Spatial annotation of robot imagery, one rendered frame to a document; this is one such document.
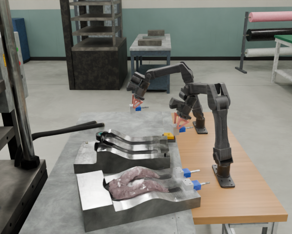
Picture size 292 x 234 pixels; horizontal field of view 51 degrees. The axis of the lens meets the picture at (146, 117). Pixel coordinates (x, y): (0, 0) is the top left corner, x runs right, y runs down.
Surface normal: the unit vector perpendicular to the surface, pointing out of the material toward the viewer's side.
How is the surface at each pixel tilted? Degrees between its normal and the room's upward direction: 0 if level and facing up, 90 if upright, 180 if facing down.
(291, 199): 0
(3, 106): 90
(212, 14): 90
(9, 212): 0
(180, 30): 90
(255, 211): 0
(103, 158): 90
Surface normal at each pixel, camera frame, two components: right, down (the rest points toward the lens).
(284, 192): -0.01, -0.92
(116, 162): 0.00, 0.38
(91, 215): 0.30, 0.36
